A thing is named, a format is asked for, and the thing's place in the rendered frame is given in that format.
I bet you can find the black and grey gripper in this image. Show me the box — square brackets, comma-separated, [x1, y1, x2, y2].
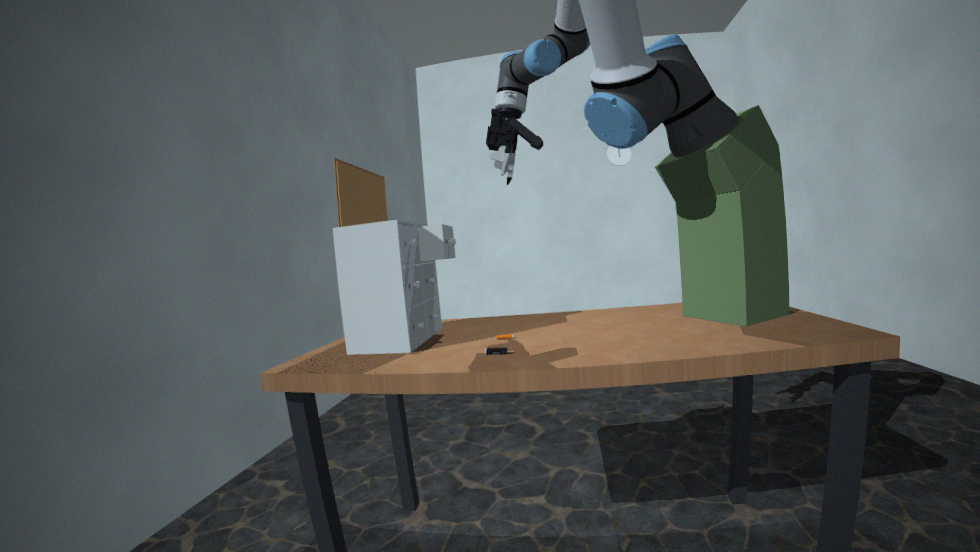
[486, 107, 522, 185]

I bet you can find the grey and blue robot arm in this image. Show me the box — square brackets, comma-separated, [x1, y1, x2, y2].
[495, 0, 738, 157]

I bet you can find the grey drawer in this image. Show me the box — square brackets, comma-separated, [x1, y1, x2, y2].
[418, 224, 456, 261]
[398, 224, 420, 264]
[407, 303, 428, 350]
[402, 265, 424, 307]
[425, 297, 441, 336]
[421, 263, 438, 299]

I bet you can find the white chest of drawers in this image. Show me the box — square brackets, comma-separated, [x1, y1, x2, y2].
[333, 220, 442, 355]

